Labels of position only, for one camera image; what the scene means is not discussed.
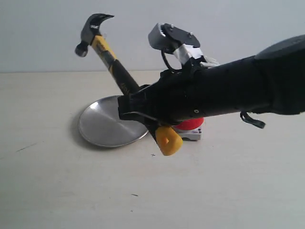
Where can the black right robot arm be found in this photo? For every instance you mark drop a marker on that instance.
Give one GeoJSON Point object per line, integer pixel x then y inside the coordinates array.
{"type": "Point", "coordinates": [272, 81]}

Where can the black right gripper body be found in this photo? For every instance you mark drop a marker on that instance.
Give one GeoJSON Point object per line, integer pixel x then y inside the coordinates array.
{"type": "Point", "coordinates": [168, 101]}

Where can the black yellow claw hammer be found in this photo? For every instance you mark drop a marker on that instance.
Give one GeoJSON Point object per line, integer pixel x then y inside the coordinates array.
{"type": "Point", "coordinates": [168, 141]}

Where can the red dome push button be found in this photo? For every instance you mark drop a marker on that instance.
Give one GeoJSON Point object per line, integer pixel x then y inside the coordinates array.
{"type": "Point", "coordinates": [190, 129]}

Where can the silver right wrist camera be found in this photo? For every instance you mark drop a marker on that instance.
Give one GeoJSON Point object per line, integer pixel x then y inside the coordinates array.
{"type": "Point", "coordinates": [182, 44]}

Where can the round steel plate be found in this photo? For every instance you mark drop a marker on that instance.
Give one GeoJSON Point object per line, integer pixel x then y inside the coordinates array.
{"type": "Point", "coordinates": [99, 124]}

